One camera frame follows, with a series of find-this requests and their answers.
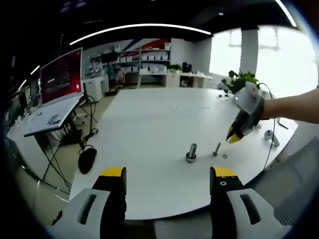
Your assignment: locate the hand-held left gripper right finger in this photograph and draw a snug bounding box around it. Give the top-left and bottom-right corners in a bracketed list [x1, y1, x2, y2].
[209, 165, 294, 239]

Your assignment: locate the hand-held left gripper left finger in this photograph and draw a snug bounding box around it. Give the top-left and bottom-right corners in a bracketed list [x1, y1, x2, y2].
[51, 166, 128, 239]

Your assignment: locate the thick metal threaded stud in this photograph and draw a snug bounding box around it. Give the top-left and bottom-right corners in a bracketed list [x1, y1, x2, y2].
[185, 142, 198, 164]

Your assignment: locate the white handheld controller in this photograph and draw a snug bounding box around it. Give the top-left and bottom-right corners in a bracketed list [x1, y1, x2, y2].
[263, 129, 280, 148]

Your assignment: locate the potted green plant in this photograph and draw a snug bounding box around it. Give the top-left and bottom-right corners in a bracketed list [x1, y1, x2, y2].
[221, 70, 260, 102]

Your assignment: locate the black rounded floor object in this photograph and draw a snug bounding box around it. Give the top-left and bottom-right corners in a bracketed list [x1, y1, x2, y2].
[78, 146, 98, 175]

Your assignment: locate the grey mesh office chair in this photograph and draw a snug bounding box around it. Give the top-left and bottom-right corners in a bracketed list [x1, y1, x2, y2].
[250, 135, 319, 229]

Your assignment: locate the white long counter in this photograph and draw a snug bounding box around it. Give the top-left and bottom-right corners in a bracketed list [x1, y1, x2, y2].
[138, 69, 215, 88]

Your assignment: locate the small background potted plant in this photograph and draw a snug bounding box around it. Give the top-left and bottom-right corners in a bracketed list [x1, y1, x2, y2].
[167, 63, 183, 74]

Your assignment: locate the white standing desk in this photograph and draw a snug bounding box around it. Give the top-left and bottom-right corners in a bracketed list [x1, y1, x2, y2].
[23, 95, 88, 150]

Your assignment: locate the shelf with white bins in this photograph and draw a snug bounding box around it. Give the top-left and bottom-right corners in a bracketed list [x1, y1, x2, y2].
[86, 42, 172, 75]

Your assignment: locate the white cabinet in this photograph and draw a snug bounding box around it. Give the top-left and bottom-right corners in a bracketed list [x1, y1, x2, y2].
[82, 76, 105, 101]

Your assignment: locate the curved ceiling light strip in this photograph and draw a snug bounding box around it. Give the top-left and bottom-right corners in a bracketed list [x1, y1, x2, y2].
[69, 23, 213, 46]

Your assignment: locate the red screen monitor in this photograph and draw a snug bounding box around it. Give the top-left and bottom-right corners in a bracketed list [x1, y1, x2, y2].
[39, 47, 84, 108]

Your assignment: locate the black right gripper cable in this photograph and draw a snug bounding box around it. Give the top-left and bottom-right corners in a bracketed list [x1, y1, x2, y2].
[258, 82, 278, 172]

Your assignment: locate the black cable bundle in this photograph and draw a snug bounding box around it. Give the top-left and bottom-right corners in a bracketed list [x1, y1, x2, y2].
[34, 96, 99, 192]

